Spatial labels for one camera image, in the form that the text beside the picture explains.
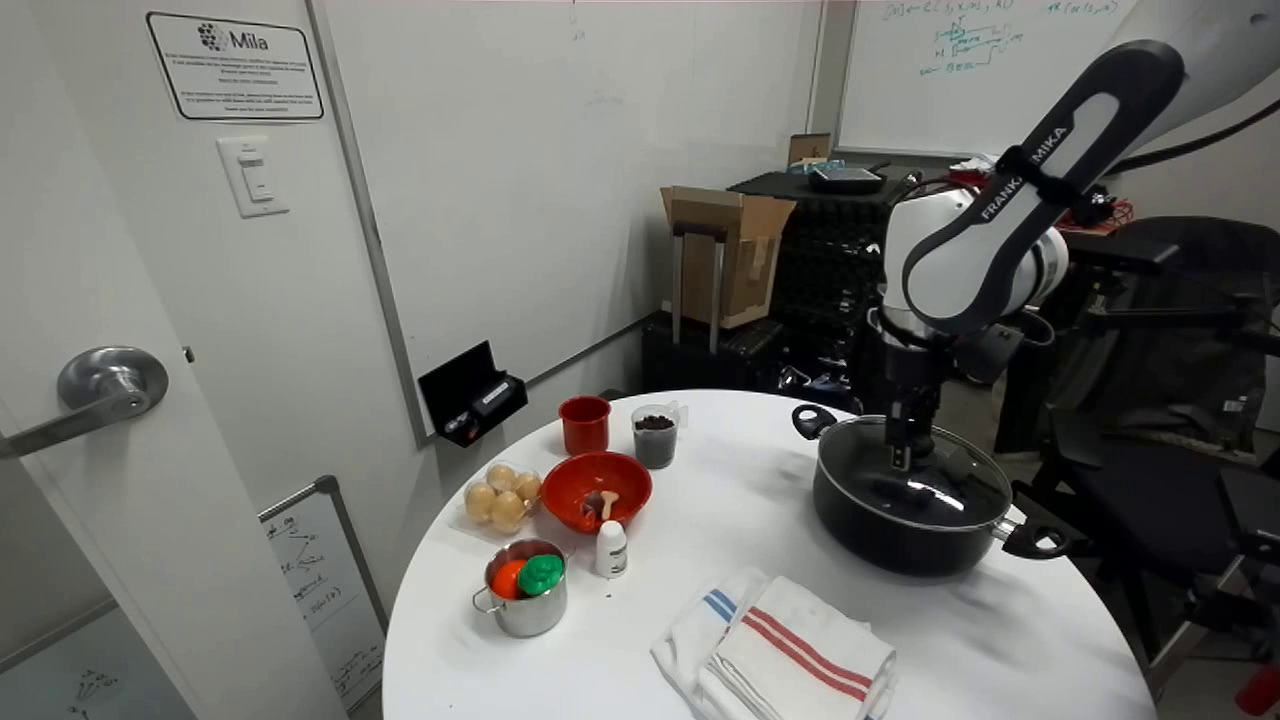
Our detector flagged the orange toy ball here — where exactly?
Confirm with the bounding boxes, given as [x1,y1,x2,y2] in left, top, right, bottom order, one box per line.
[487,550,529,604]

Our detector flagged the red plastic bowl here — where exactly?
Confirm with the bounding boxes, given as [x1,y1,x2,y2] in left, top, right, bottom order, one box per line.
[536,446,657,541]

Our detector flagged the black cabinet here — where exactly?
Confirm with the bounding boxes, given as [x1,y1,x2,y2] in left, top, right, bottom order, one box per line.
[640,163,936,411]

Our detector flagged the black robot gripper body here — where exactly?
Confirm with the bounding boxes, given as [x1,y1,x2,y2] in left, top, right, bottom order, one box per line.
[870,311,967,425]

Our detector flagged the red cup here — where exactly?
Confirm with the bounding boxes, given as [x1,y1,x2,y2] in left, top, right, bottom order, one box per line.
[556,393,616,461]

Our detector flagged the metal cup with handle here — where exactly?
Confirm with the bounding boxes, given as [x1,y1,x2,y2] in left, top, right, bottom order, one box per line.
[469,537,572,640]

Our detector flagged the blue striped white towel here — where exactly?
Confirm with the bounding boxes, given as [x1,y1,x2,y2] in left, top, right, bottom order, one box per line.
[646,581,752,720]

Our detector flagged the green toy ball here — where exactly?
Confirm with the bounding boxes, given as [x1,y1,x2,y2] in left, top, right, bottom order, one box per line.
[517,550,569,598]

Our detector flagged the black marker tray holder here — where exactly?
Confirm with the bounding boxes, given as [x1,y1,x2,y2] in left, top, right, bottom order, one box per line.
[417,339,531,446]

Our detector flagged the wall whiteboard with green writing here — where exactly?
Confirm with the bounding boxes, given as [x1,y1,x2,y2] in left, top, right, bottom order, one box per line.
[834,0,1136,173]

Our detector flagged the silver door handle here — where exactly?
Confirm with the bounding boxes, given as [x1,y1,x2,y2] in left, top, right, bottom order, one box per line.
[0,343,173,465]

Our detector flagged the glass pot lid black knob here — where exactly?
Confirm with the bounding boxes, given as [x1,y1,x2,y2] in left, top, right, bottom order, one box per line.
[811,411,1012,537]

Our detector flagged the grey door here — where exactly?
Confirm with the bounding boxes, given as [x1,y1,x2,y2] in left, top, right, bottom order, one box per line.
[0,0,453,720]

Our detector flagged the small white pump bottle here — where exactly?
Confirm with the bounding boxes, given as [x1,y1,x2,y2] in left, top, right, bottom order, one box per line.
[586,489,633,581]

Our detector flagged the black office chair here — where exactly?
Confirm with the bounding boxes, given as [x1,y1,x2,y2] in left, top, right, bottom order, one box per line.
[996,210,1280,676]

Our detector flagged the red striped white towel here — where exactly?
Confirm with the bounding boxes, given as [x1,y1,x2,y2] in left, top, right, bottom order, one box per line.
[695,573,901,720]

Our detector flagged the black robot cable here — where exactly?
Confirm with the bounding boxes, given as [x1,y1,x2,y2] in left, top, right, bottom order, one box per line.
[1103,90,1280,181]

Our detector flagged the dark flat book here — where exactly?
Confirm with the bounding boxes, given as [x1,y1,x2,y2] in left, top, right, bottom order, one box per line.
[802,157,888,192]

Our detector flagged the black cooking pot with handles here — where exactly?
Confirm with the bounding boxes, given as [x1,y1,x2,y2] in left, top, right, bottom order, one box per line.
[787,399,1096,581]

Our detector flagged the small brown box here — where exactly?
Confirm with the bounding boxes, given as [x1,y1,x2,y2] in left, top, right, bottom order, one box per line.
[782,127,838,173]

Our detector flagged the white wall sign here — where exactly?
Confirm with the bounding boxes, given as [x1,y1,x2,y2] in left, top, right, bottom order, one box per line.
[144,7,328,125]

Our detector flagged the red object on floor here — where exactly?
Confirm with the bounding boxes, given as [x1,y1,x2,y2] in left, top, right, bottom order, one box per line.
[1233,654,1280,720]

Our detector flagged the open cardboard box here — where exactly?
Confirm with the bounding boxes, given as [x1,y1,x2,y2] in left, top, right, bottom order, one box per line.
[661,185,800,337]

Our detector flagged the small framed whiteboard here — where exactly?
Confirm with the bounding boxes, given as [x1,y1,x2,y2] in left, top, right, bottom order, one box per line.
[254,472,391,713]

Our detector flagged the clear cup with dark contents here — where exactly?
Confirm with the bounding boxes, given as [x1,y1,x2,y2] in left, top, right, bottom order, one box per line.
[626,404,683,472]

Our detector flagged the white light switch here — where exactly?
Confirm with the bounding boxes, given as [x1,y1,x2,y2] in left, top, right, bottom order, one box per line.
[214,131,293,225]

